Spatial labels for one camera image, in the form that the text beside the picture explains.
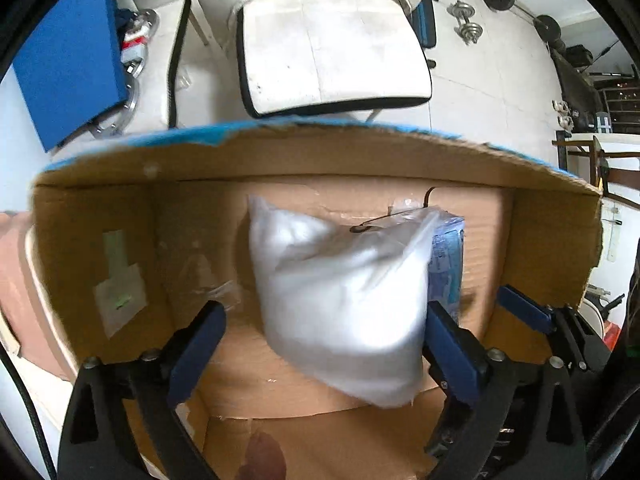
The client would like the white quilted chair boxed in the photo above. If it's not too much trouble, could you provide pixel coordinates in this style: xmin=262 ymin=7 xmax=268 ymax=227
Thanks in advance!
xmin=113 ymin=0 xmax=191 ymax=134

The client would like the blue foam mat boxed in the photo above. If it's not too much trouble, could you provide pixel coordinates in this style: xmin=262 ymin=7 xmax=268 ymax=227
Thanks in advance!
xmin=13 ymin=0 xmax=127 ymax=151

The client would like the open cardboard box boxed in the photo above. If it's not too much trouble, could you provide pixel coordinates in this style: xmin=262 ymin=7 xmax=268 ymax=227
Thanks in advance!
xmin=32 ymin=119 xmax=602 ymax=479

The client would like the blue black weight bench pad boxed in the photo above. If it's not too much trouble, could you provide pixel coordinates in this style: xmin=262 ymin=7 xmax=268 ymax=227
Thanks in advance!
xmin=409 ymin=0 xmax=438 ymax=49

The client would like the white padded chair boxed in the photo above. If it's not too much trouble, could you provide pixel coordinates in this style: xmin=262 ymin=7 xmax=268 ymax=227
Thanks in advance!
xmin=235 ymin=0 xmax=433 ymax=118

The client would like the light blue tissue pack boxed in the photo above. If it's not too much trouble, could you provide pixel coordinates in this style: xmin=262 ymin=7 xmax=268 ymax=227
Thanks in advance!
xmin=427 ymin=211 xmax=464 ymax=322

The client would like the dark wooden chair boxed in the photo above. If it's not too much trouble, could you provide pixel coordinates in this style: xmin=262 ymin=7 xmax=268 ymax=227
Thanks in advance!
xmin=551 ymin=130 xmax=639 ymax=210

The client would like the white soft pillow pack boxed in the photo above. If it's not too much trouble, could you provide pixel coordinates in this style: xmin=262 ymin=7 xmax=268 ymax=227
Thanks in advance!
xmin=248 ymin=196 xmax=442 ymax=408

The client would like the chrome dumbbell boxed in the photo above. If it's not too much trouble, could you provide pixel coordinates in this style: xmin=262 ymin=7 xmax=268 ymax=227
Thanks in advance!
xmin=447 ymin=0 xmax=483 ymax=44

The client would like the patterned tablecloth mat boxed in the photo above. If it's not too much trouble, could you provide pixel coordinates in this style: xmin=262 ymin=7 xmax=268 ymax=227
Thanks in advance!
xmin=1 ymin=211 xmax=77 ymax=380

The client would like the floor barbell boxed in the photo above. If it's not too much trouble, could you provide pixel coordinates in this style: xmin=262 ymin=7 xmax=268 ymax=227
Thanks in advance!
xmin=483 ymin=0 xmax=561 ymax=44

